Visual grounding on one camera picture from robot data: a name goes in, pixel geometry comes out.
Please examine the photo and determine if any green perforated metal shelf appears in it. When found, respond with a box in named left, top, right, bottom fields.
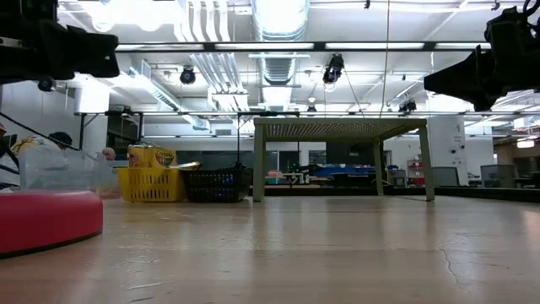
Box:
left=252, top=117, right=436, bottom=204

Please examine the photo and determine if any person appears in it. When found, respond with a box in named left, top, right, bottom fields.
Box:
left=8, top=131, right=74, bottom=160

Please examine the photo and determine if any silver ventilation duct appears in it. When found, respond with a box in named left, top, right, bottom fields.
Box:
left=251, top=0, right=311, bottom=87

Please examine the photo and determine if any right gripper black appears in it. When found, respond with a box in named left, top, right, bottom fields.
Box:
left=423, top=0, right=540, bottom=113

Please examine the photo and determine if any clear plastic bin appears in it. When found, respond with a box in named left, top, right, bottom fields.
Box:
left=18, top=149, right=122, bottom=200

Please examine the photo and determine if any grey mesh chair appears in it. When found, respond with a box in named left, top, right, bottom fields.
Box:
left=432, top=166, right=462, bottom=187
left=480, top=163, right=517, bottom=189

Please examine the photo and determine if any black ceiling spotlight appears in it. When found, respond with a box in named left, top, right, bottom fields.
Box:
left=178, top=66, right=197, bottom=87
left=36, top=76, right=57, bottom=94
left=321, top=53, right=345, bottom=86

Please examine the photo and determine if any red desk lamp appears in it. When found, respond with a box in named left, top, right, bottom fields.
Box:
left=0, top=189, right=105, bottom=259

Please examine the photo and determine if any black plastic basket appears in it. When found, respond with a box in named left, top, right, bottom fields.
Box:
left=181, top=166, right=254, bottom=204

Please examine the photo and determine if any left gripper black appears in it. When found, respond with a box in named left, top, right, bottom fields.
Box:
left=0, top=0, right=122, bottom=85

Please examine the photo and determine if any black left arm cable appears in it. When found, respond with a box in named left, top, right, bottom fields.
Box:
left=0, top=110, right=82, bottom=152

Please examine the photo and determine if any large Crayola crayon box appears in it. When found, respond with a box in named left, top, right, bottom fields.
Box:
left=127, top=144, right=178, bottom=170

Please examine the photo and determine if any blue background table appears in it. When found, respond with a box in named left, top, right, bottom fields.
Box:
left=314, top=165, right=377, bottom=179

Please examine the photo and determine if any yellow plastic basket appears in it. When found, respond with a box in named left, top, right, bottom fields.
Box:
left=116, top=166, right=187, bottom=204

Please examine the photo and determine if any white square pillar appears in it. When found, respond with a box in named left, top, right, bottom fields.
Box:
left=427, top=115, right=467, bottom=187

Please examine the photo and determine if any black overhead rig beam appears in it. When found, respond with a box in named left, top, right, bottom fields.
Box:
left=113, top=41, right=493, bottom=53

